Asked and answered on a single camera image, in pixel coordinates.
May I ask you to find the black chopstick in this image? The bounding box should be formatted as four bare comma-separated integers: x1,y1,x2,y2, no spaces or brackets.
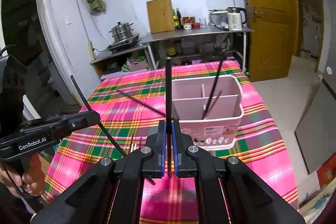
117,89,166,117
165,56,172,177
202,53,227,119
69,74,156,185

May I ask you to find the pink plastic utensil holder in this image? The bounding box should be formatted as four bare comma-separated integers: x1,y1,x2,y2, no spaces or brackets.
171,75,244,150

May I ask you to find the metal chopstick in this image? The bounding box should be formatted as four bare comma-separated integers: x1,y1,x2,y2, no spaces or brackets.
203,89,223,119

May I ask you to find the cream chopstick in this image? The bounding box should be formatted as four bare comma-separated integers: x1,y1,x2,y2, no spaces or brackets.
130,133,137,152
201,84,205,98

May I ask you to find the metal kitchen shelf table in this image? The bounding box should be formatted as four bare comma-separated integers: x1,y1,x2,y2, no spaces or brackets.
139,24,253,72

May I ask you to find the person's left hand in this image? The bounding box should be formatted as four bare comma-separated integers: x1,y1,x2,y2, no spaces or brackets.
1,153,46,198

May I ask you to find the white power strip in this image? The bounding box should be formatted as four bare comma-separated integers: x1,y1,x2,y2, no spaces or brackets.
88,41,95,61

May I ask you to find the black induction cooker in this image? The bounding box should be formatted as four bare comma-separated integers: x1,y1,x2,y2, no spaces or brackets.
106,34,139,52

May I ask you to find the low metal side table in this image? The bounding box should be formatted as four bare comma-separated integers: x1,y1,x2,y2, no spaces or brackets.
90,44,154,80

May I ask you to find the stainless steel steamer pot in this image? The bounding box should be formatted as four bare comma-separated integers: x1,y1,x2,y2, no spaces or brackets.
109,22,133,42

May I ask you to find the grey board leaning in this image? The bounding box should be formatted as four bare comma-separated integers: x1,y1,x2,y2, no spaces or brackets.
294,81,336,174

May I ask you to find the green yellow bottle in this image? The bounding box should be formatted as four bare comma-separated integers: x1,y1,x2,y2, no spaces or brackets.
173,10,180,30

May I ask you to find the wooden cutting board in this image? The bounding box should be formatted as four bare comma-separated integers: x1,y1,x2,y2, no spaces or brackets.
146,0,175,34

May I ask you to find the red lidded jar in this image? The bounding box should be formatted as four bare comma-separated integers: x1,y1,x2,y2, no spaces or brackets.
182,16,192,30

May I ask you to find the dark oil bottle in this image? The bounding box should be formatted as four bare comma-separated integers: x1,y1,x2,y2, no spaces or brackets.
176,8,183,30

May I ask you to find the grey plastic container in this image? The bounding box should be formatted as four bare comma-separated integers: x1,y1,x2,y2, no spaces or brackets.
209,9,228,28

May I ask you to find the white electric kettle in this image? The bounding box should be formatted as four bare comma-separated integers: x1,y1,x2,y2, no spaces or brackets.
227,7,247,30

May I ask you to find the yellow wooden door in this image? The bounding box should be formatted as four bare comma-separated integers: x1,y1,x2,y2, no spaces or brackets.
247,0,295,81

